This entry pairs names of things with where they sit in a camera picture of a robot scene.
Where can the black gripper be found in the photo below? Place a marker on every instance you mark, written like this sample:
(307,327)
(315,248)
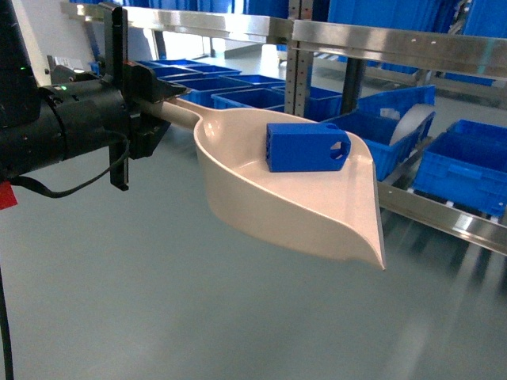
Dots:
(128,86)

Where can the blue plastic part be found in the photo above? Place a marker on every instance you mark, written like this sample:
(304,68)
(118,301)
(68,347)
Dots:
(306,147)

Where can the beige plastic dustpan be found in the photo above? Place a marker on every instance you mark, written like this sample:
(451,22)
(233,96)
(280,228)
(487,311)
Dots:
(332,214)

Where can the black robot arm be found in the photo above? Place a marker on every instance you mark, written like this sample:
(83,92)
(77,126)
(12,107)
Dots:
(45,125)

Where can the steel roller shelf rack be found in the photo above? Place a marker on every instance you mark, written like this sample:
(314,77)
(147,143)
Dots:
(461,54)

